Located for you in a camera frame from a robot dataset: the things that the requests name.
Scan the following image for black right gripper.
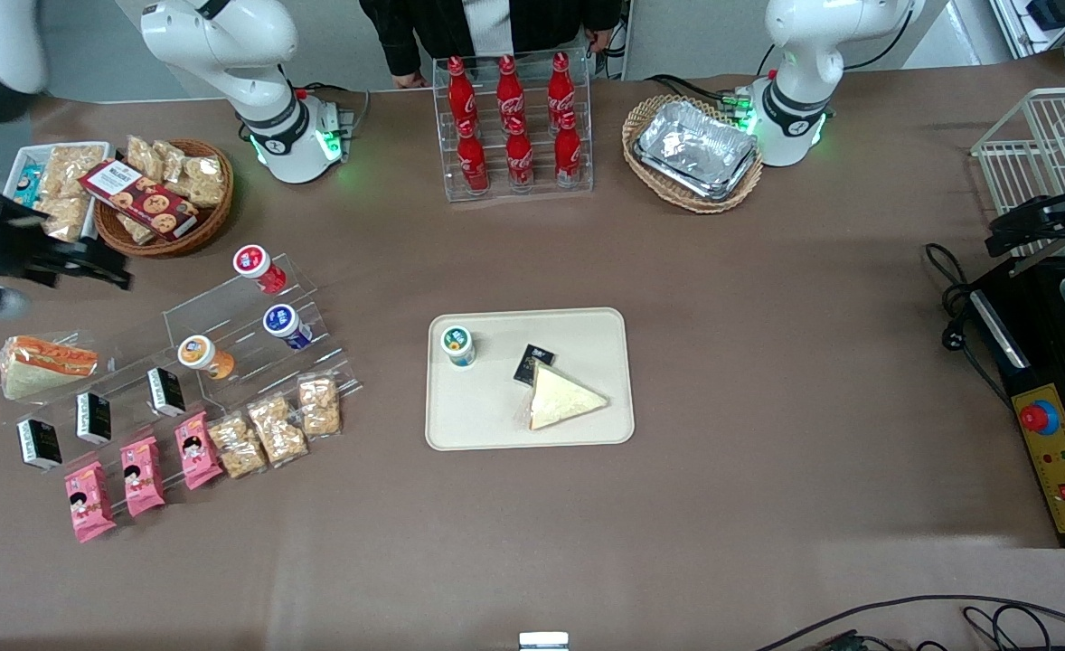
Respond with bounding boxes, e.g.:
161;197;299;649
0;201;134;292

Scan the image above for green gum bottle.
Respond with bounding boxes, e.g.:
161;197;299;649
440;325;477;369

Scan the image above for orange gum bottle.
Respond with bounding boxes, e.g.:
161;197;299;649
177;335;235;381

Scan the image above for red gum bottle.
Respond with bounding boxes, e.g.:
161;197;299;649
232;244;287;295

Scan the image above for purple gum bottle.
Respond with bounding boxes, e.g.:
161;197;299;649
263;304;314;351

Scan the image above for cream plastic tray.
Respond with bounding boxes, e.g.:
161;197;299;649
425;307;636;451

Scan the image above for rice crisp packet in bin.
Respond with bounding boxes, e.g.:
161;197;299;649
42;145;107;196
38;194;92;241

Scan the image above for red cookie box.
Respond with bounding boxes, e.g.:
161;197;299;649
79;160;201;241

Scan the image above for teal snack packet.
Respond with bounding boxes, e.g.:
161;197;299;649
12;164;46;205

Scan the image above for wrapped orange filling sandwich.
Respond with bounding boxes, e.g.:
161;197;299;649
0;335;99;401

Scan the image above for large clear acrylic step stand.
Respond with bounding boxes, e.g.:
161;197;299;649
0;330;226;525

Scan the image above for white rectangular snack bin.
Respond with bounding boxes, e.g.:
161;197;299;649
4;142;114;243

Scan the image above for wicker basket with snacks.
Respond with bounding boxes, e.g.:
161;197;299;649
96;138;235;259

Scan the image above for small clear acrylic step stand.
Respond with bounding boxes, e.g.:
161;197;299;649
164;253;363;412

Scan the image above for black white snack box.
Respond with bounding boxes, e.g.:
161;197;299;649
146;366;187;419
76;391;113;446
15;418;63;471

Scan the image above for pink cartoon snack packet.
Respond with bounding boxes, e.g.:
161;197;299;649
174;411;224;491
119;436;167;518
63;461;118;543

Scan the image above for rice crisp snack packet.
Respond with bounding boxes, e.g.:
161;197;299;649
246;394;309;467
297;373;344;439
207;411;269;480

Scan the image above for grey connector block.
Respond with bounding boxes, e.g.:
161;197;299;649
318;99;358;164

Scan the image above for red cola bottle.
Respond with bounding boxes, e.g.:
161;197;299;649
496;54;526;123
554;113;583;186
548;52;577;118
505;118;535;189
447;56;479;127
457;119;490;193

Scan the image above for person in dark jacket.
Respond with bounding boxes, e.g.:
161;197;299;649
358;0;624;90

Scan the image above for black gold snack box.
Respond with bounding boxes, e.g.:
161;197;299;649
513;344;558;387

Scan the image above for wrapped white triangle sandwich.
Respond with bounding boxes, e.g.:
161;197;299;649
525;362;610;431

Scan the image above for clear acrylic bottle rack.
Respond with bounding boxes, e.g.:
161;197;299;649
431;50;595;203

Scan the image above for wicker basket with foil trays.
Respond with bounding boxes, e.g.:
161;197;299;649
622;94;764;214

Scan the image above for stack of foil trays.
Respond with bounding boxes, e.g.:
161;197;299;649
634;99;759;200

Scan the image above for small electronic board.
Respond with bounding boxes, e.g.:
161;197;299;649
804;630;913;651

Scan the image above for black cables at arm base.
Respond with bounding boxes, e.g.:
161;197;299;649
646;74;752;108

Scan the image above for black power cable with plug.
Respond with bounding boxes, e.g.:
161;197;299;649
923;242;1013;408

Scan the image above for long black cable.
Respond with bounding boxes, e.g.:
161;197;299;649
754;594;1065;651

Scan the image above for looped black cable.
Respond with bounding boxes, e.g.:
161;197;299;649
962;604;1053;651

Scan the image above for white wire rack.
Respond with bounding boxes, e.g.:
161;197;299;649
971;86;1065;259

